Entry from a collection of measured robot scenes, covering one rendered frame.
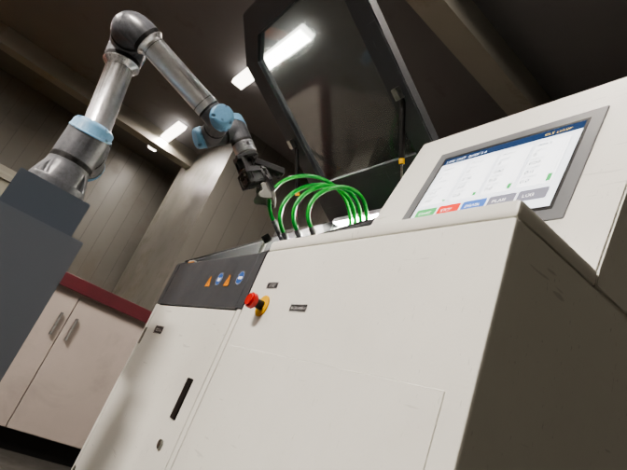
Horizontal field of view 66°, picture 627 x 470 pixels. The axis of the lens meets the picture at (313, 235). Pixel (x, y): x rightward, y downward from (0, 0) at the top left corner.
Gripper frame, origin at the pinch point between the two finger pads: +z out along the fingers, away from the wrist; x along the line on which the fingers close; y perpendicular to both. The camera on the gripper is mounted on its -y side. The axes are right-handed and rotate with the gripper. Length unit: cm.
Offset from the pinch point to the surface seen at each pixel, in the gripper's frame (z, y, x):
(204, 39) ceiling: -238, -126, -197
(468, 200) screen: 31, -12, 63
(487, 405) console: 62, 41, 90
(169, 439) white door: 55, 59, 12
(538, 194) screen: 38, -9, 80
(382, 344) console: 51, 40, 75
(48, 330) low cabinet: -7, 64, -132
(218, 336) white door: 37, 42, 19
